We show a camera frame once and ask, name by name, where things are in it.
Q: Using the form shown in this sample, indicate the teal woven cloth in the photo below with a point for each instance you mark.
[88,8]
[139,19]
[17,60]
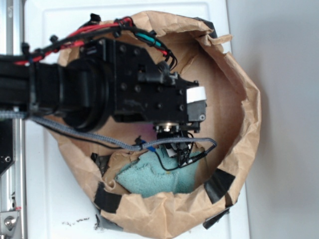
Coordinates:
[155,172]

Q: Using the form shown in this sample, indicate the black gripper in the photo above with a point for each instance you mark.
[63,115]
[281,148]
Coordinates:
[130,87]

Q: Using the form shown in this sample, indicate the aluminium rail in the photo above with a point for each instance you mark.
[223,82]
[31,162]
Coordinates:
[13,223]

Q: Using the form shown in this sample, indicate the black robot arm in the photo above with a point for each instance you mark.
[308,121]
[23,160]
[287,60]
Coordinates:
[41,89]

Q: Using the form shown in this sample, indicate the brown paper bag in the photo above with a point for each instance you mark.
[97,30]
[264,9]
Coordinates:
[233,121]

